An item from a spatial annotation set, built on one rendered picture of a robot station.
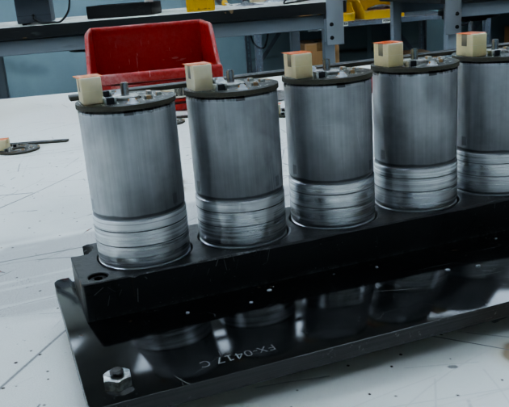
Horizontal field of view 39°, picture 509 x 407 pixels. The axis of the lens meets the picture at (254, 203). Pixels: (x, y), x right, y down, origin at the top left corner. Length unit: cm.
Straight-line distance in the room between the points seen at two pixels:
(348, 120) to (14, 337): 11
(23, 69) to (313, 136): 454
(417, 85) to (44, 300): 13
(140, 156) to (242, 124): 3
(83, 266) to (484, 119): 12
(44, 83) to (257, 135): 454
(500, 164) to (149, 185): 11
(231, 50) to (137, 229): 451
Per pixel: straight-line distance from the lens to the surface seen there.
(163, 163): 18
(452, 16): 278
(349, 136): 19
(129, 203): 18
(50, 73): 470
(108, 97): 18
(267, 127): 18
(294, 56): 19
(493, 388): 17
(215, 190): 19
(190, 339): 17
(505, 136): 22
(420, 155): 21
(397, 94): 20
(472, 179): 23
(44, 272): 25
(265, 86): 18
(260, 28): 262
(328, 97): 19
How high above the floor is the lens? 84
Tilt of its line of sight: 17 degrees down
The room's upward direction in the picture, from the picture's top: 4 degrees counter-clockwise
